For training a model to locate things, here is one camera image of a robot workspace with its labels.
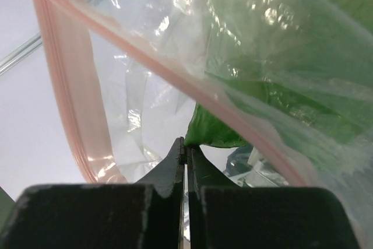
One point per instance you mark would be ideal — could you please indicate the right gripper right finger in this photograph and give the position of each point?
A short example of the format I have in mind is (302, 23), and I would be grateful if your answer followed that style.
(224, 215)

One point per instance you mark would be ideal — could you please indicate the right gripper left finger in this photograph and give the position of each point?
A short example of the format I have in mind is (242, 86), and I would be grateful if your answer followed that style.
(144, 214)

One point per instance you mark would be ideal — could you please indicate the green fake lettuce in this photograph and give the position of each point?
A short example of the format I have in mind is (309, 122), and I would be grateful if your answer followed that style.
(305, 66)

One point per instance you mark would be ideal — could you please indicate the clear zip top bag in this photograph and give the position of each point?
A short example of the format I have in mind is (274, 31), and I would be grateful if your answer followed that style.
(129, 77)

